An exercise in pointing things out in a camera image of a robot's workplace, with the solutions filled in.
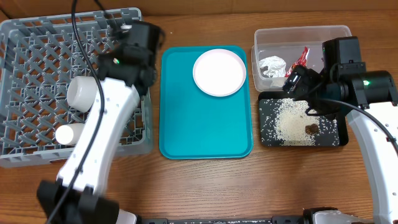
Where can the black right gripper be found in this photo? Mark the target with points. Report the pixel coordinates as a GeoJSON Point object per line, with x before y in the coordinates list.
{"type": "Point", "coordinates": [308, 77]}

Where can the red snack wrapper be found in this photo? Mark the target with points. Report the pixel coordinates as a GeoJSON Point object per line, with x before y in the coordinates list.
{"type": "Point", "coordinates": [301, 61]}

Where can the white tissue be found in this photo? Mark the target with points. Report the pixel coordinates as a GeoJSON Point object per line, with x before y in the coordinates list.
{"type": "Point", "coordinates": [272, 67]}

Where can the brown food piece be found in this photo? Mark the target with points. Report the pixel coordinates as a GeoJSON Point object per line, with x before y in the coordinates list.
{"type": "Point", "coordinates": [312, 129]}

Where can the grey small bowl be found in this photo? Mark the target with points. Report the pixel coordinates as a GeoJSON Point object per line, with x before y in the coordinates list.
{"type": "Point", "coordinates": [81, 93]}

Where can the white paper cup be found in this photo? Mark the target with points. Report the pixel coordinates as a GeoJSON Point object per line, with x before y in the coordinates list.
{"type": "Point", "coordinates": [69, 134]}

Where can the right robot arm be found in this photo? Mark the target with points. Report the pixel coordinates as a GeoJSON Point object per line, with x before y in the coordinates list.
{"type": "Point", "coordinates": [344, 90]}

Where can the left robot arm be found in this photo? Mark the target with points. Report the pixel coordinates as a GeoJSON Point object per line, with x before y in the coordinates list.
{"type": "Point", "coordinates": [124, 77]}

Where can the clear plastic bin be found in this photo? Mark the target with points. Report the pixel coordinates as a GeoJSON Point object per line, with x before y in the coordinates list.
{"type": "Point", "coordinates": [288, 43]}

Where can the black plastic tray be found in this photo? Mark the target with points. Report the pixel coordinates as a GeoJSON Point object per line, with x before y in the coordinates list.
{"type": "Point", "coordinates": [342, 130]}

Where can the large white plate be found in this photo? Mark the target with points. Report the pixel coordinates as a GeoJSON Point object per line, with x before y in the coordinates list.
{"type": "Point", "coordinates": [219, 72]}

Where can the teal serving tray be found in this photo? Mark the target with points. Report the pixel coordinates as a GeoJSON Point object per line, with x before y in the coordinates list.
{"type": "Point", "coordinates": [195, 125]}

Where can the grey dish rack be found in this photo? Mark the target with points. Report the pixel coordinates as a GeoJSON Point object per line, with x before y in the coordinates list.
{"type": "Point", "coordinates": [39, 58]}

